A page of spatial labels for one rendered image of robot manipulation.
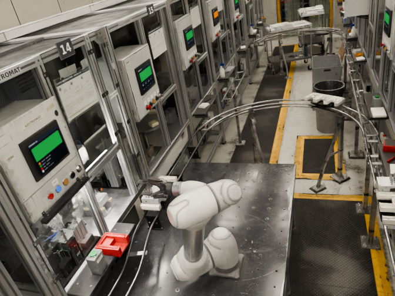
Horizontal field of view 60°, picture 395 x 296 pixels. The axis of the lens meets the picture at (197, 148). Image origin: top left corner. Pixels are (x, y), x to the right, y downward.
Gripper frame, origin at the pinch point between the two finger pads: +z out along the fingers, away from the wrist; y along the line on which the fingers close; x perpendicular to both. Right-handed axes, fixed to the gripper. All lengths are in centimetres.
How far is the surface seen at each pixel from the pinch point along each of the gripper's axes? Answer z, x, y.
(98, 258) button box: 7.9, 47.8, -11.5
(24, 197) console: 20, 60, 39
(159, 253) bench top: -4.6, 11.5, -44.4
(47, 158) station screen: 18, 42, 48
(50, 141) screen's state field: 18, 36, 53
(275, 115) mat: -40, -336, -111
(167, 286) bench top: -20, 35, -44
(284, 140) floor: -59, -260, -112
